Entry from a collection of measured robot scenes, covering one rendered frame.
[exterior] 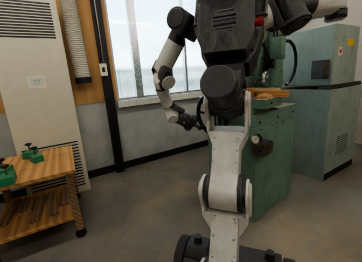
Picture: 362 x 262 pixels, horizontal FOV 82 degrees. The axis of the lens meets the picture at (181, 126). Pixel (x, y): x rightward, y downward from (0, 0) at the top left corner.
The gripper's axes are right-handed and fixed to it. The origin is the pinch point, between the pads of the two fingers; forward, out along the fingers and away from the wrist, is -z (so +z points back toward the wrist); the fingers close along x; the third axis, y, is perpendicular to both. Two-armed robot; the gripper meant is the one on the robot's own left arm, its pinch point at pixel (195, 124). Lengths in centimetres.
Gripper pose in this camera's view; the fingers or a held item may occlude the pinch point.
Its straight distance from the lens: 143.1
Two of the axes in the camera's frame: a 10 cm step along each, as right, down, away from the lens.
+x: 6.2, -7.1, -3.3
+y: -3.4, -6.2, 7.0
